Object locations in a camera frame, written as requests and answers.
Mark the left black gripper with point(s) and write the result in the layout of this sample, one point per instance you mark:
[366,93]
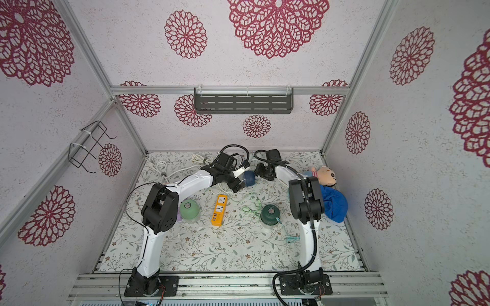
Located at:
[234,185]

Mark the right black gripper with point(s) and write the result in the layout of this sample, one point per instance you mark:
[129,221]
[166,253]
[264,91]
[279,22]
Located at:
[261,171]

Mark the navy blue meat grinder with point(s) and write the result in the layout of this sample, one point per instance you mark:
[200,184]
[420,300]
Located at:
[249,178]

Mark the dark green meat grinder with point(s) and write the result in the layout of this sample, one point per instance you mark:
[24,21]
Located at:
[270,215]

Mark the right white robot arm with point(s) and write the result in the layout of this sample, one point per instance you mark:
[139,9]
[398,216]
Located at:
[307,207]

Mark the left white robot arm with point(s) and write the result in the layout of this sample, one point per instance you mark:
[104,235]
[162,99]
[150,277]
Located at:
[159,215]

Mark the light green meat grinder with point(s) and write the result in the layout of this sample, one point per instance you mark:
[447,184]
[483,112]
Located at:
[190,211]

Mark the orange power strip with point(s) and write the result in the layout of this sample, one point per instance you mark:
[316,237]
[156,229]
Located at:
[219,210]

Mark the pig plush toy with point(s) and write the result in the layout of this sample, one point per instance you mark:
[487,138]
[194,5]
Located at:
[325,176]

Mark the blue cloth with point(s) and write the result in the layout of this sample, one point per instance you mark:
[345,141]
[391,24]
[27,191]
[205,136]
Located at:
[336,205]

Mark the grey wall shelf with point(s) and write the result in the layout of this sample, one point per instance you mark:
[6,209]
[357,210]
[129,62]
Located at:
[244,102]

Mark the black wire rack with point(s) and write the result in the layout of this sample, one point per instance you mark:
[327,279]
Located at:
[79,152]

